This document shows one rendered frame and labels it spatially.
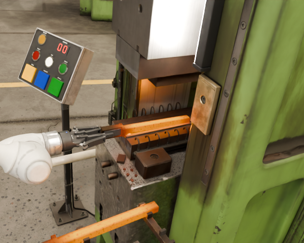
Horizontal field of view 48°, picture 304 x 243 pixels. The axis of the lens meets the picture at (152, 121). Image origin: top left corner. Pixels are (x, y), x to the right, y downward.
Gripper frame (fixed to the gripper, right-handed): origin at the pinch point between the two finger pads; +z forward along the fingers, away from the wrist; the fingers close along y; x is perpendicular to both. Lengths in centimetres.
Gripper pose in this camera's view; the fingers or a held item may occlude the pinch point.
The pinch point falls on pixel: (111, 131)
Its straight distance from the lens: 135.4
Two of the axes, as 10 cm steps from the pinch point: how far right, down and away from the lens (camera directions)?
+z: 8.8, -1.8, 4.4
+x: 1.0, -8.4, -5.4
